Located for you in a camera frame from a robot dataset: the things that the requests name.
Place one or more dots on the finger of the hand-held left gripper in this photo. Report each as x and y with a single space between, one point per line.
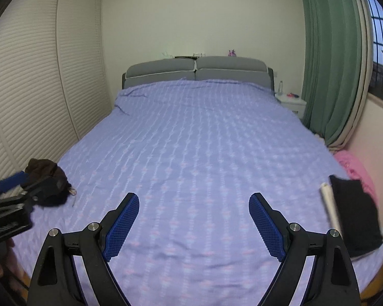
43 187
12 181

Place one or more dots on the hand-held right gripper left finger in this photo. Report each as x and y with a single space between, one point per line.
121 229

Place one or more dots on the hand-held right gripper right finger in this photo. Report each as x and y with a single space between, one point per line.
268 226

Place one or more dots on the brown fleece pants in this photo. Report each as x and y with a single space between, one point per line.
41 167

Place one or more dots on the white folded garment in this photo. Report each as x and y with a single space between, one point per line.
330 204

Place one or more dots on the white louvered wardrobe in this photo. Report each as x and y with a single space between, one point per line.
25 86

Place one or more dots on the pink blanket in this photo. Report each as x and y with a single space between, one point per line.
354 165

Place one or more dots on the purple patterned bed sheet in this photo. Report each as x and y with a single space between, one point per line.
194 134

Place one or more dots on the white nightstand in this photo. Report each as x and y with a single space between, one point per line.
290 103

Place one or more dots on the small pink item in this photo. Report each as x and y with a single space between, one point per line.
293 95

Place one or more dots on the clear plastic bottle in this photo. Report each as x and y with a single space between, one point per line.
280 87

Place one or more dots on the grey headboard cushion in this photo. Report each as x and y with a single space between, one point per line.
159 71
233 68

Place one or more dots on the pink toy figure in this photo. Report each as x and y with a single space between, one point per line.
232 53

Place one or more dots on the dark flat book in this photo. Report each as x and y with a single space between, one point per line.
184 57

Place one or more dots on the green curtain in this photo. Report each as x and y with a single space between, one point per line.
332 54

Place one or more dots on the small white box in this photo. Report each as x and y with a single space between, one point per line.
199 54

